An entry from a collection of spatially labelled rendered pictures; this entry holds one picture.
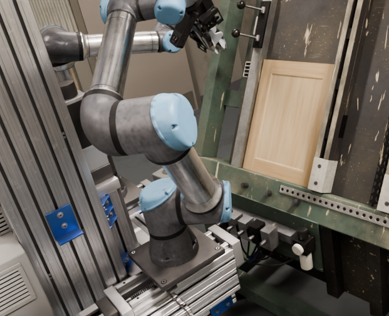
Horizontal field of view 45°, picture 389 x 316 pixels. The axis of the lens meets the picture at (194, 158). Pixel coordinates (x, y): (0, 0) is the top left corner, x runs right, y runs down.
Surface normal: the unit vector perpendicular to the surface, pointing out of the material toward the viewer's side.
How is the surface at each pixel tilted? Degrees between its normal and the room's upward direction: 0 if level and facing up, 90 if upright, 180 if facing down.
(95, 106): 21
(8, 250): 0
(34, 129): 90
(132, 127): 69
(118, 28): 38
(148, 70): 90
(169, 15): 124
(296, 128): 60
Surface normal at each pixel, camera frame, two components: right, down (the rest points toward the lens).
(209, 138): 0.66, 0.21
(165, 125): -0.20, 0.15
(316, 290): -0.21, -0.87
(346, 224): -0.73, -0.05
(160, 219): -0.18, 0.48
